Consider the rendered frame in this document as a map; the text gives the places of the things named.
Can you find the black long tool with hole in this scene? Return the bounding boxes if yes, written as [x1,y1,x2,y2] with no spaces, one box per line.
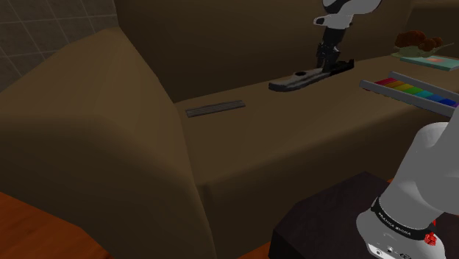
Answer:
[268,58,355,93]

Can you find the brown and green snail figure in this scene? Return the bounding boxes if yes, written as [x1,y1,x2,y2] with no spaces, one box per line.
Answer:
[390,29,455,59]

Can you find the rainbow xylophone toy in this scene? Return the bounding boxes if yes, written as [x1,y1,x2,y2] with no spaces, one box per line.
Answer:
[359,70,459,118]

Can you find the teal book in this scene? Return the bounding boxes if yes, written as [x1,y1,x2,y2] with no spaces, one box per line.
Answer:
[399,54,459,72]

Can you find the dark grey flat bar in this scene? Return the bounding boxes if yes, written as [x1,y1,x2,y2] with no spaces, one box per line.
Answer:
[185,99,247,118]

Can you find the brown sofa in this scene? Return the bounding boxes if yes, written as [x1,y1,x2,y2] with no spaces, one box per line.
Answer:
[0,0,459,259]

